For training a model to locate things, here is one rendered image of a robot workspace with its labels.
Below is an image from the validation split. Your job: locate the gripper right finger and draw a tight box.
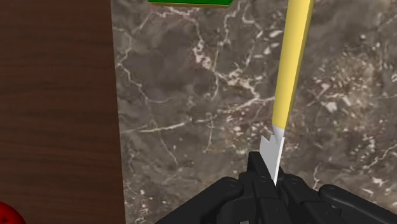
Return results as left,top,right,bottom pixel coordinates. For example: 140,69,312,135
275,165,397,224

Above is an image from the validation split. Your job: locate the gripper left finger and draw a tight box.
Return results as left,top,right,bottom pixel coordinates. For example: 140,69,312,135
155,151,281,224

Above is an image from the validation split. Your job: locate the yellow handled knife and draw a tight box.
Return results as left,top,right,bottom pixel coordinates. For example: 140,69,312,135
259,0,316,187

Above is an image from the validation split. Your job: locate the green flat object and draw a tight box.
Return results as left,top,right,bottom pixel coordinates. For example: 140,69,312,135
146,0,235,9

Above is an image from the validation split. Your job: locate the red round object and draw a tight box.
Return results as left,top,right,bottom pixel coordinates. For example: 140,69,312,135
0,201,27,224

